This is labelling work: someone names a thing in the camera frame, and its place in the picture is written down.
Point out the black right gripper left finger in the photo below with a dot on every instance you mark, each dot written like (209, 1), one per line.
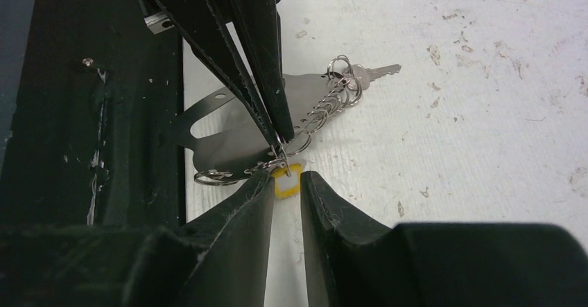
(218, 259)

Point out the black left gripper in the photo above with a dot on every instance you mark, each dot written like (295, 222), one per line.
(239, 41)

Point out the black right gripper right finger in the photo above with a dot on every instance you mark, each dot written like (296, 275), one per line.
(352, 259)

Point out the yellow key tag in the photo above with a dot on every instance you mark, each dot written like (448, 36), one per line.
(288, 185)

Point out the silver carabiner keyring with rings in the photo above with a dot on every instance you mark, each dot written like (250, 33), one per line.
(231, 155)

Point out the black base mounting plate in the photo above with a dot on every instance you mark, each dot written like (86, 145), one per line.
(90, 139)

